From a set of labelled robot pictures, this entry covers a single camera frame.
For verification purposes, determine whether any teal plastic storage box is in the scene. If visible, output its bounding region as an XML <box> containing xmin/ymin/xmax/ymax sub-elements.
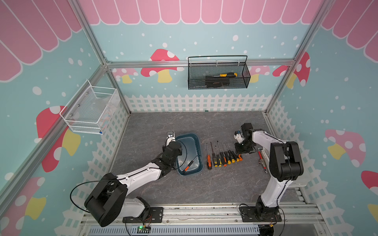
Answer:
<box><xmin>175</xmin><ymin>133</ymin><xmax>204</xmax><ymax>176</ymax></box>

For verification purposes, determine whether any orange black large screwdriver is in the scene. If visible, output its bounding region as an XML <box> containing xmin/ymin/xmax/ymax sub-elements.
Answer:
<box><xmin>206</xmin><ymin>144</ymin><xmax>213</xmax><ymax>170</ymax></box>

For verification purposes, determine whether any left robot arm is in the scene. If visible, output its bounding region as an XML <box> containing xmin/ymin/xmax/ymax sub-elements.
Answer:
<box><xmin>84</xmin><ymin>141</ymin><xmax>182</xmax><ymax>227</ymax></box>

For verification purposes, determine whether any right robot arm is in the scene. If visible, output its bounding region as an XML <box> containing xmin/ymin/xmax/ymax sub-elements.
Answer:
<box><xmin>234</xmin><ymin>123</ymin><xmax>304</xmax><ymax>221</ymax></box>

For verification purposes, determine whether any yellow black screwdriver in basket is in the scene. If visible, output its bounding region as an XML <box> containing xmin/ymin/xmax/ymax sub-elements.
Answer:
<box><xmin>205</xmin><ymin>72</ymin><xmax>238</xmax><ymax>78</ymax></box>

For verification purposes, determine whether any red tool beside case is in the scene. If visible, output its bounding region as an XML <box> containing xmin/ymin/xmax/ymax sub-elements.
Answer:
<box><xmin>258</xmin><ymin>147</ymin><xmax>268</xmax><ymax>173</ymax></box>

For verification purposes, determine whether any translucent plastic lidded case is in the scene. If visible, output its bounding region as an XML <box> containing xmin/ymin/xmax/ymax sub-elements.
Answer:
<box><xmin>261</xmin><ymin>139</ymin><xmax>310</xmax><ymax>190</ymax></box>

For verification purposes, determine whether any black object in basket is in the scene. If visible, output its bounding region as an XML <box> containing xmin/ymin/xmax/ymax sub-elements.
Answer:
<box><xmin>205</xmin><ymin>77</ymin><xmax>230</xmax><ymax>88</ymax></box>

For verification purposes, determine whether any green circuit board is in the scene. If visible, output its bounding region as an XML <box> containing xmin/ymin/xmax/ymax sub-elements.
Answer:
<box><xmin>137</xmin><ymin>226</ymin><xmax>151</xmax><ymax>234</ymax></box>

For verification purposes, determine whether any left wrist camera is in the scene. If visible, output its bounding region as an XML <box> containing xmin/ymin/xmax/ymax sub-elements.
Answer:
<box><xmin>165</xmin><ymin>131</ymin><xmax>176</xmax><ymax>146</ymax></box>

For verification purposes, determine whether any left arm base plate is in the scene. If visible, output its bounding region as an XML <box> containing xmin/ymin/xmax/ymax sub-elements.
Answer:
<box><xmin>123</xmin><ymin>207</ymin><xmax>164</xmax><ymax>224</ymax></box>

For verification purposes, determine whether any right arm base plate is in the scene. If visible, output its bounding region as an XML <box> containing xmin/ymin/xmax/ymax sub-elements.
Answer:
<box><xmin>239</xmin><ymin>205</ymin><xmax>282</xmax><ymax>224</ymax></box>

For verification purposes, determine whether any aluminium front rail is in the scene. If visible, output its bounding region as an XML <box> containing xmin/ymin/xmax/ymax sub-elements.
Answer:
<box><xmin>79</xmin><ymin>203</ymin><xmax>325</xmax><ymax>228</ymax></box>

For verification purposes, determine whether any black wire mesh basket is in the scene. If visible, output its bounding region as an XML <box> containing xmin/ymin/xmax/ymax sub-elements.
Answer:
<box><xmin>188</xmin><ymin>55</ymin><xmax>251</xmax><ymax>89</ymax></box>

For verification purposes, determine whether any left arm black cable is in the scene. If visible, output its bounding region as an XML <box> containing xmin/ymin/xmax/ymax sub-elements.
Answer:
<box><xmin>69</xmin><ymin>179</ymin><xmax>119</xmax><ymax>213</ymax></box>

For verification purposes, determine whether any white wire mesh basket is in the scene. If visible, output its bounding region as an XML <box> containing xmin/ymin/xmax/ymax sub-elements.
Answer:
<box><xmin>60</xmin><ymin>80</ymin><xmax>121</xmax><ymax>135</ymax></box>

